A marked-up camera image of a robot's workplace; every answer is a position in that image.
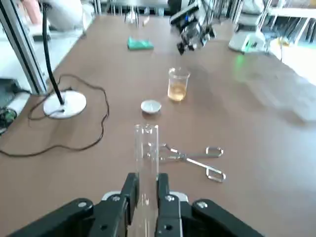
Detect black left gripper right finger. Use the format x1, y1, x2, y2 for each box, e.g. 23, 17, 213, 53
155, 173, 265, 237

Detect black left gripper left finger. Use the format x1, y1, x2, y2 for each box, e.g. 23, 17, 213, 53
7, 172, 140, 237

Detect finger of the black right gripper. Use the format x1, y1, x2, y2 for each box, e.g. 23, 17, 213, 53
176, 41, 190, 55
189, 39, 207, 51

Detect clear glass test tube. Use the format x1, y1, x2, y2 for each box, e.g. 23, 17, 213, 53
134, 123, 159, 237

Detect folded green cloth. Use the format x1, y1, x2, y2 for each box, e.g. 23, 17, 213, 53
126, 36, 155, 51

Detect glass beaker with amber liquid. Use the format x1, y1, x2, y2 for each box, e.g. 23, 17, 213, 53
167, 67, 191, 102

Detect metal crucible tongs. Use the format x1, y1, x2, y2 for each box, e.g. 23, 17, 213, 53
158, 142, 227, 184

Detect small white porcelain dish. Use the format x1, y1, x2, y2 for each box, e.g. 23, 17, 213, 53
140, 99, 162, 115

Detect white desk lamp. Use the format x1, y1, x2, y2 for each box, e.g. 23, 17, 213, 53
39, 0, 88, 120

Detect black lamp cable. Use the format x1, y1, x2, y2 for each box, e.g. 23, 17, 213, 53
0, 74, 110, 158

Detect aluminium frame post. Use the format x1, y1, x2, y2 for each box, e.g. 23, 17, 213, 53
0, 0, 48, 95

